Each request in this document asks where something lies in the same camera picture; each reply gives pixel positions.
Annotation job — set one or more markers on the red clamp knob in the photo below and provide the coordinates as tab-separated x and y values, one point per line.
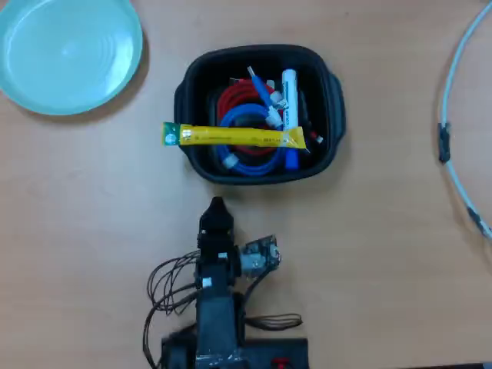
280	362

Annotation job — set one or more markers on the white and blue marker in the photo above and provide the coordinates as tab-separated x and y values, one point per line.
289	100

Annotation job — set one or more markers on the black plastic bowl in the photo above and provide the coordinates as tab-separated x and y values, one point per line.
330	115

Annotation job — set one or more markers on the small camera circuit board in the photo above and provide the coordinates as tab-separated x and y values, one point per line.
259	255

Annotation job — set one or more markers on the teal round plate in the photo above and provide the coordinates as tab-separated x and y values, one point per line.
69	54

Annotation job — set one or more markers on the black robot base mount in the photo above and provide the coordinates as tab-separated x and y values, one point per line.
269	351

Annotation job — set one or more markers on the yellow instant coffee stick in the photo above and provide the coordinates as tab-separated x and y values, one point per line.
230	136

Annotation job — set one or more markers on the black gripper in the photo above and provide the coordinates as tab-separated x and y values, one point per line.
215	253

